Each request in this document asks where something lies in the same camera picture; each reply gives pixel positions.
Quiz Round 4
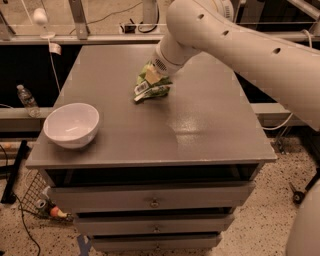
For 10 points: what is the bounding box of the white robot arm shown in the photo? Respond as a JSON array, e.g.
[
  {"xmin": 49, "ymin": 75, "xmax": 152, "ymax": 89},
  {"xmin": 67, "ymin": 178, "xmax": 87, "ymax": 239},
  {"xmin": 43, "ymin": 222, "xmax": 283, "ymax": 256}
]
[{"xmin": 151, "ymin": 0, "xmax": 320, "ymax": 131}]

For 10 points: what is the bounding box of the clear plastic water bottle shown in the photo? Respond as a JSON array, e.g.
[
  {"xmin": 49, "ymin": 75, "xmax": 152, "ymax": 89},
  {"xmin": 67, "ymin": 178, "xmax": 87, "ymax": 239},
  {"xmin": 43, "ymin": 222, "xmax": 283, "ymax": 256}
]
[{"xmin": 17, "ymin": 85, "xmax": 41, "ymax": 118}]

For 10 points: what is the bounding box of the grey drawer cabinet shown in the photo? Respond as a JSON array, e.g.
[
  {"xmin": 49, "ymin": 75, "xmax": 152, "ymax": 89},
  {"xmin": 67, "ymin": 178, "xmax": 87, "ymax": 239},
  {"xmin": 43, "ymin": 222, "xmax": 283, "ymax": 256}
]
[{"xmin": 25, "ymin": 42, "xmax": 278, "ymax": 253}]

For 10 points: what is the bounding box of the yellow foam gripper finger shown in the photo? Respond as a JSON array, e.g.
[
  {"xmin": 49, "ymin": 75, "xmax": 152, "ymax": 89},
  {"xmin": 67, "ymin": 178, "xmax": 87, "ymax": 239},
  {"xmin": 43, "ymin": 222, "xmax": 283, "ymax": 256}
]
[{"xmin": 145, "ymin": 64, "xmax": 162, "ymax": 84}]

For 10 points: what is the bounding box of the white bowl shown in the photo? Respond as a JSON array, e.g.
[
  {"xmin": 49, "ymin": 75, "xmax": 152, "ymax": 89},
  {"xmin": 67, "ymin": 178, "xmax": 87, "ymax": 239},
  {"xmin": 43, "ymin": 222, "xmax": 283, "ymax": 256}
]
[{"xmin": 43, "ymin": 103, "xmax": 100, "ymax": 149}]

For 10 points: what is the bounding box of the black wheeled stand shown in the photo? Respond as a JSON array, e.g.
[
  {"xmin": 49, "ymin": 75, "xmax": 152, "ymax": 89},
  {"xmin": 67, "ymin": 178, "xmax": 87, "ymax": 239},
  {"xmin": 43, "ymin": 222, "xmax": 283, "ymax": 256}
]
[{"xmin": 289, "ymin": 168, "xmax": 320, "ymax": 205}]

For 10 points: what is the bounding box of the middle grey drawer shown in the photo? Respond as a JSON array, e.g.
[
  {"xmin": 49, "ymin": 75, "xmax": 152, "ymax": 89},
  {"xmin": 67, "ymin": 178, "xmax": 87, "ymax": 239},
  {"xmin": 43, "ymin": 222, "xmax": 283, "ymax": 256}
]
[{"xmin": 74, "ymin": 214, "xmax": 234, "ymax": 236}]

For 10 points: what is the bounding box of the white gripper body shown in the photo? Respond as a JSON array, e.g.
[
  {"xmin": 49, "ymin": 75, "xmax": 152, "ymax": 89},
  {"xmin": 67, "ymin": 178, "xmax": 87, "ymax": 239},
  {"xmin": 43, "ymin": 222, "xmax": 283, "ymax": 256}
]
[{"xmin": 151, "ymin": 45, "xmax": 182, "ymax": 76}]

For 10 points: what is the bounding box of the top grey drawer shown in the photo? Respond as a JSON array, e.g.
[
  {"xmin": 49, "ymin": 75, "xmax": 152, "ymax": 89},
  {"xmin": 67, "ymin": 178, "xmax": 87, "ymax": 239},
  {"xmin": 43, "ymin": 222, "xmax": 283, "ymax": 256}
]
[{"xmin": 48, "ymin": 182, "xmax": 255, "ymax": 213}]

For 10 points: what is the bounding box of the grey drawer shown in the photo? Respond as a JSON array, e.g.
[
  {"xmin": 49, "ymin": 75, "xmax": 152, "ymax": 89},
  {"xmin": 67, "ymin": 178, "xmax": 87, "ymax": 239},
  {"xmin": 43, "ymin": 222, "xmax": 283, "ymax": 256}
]
[
  {"xmin": 74, "ymin": 214, "xmax": 234, "ymax": 236},
  {"xmin": 48, "ymin": 182, "xmax": 255, "ymax": 213},
  {"xmin": 91, "ymin": 233, "xmax": 222, "ymax": 252}
]

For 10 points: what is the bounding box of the green jalapeno chip bag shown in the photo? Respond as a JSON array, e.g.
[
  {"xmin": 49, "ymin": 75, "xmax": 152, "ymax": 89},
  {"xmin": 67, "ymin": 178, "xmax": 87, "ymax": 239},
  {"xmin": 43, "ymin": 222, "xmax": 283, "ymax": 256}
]
[{"xmin": 133, "ymin": 62, "xmax": 172, "ymax": 102}]

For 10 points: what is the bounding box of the white desk lamp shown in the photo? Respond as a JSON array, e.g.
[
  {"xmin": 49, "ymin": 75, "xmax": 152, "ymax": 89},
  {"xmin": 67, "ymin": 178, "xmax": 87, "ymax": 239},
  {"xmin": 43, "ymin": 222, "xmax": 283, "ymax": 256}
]
[{"xmin": 33, "ymin": 8, "xmax": 55, "ymax": 40}]

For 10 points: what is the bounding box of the bottom grey drawer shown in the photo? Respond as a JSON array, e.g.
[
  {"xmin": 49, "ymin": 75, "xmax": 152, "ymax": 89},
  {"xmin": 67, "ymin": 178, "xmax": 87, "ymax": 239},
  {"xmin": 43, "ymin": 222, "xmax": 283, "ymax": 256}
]
[{"xmin": 91, "ymin": 233, "xmax": 222, "ymax": 252}]

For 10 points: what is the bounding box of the black metal stand leg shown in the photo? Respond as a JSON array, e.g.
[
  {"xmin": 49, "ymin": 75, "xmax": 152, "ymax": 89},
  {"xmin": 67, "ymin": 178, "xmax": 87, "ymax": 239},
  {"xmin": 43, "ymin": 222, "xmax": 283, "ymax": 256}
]
[{"xmin": 1, "ymin": 140, "xmax": 28, "ymax": 204}]

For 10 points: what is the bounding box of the white power strip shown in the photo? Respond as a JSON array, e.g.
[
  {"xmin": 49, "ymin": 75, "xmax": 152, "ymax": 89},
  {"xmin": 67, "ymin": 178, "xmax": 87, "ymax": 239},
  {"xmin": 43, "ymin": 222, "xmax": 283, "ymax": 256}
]
[{"xmin": 119, "ymin": 23, "xmax": 159, "ymax": 34}]

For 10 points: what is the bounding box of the black floor cable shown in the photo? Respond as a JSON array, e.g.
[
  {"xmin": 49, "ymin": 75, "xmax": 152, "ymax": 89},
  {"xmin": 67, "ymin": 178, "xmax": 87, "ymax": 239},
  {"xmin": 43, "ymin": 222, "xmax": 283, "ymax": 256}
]
[{"xmin": 0, "ymin": 143, "xmax": 42, "ymax": 256}]

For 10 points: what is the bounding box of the black wire basket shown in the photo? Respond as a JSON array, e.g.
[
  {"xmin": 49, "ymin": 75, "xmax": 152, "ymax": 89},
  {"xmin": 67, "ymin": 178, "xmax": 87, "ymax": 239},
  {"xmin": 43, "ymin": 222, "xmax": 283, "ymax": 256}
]
[{"xmin": 22, "ymin": 172, "xmax": 73, "ymax": 222}]

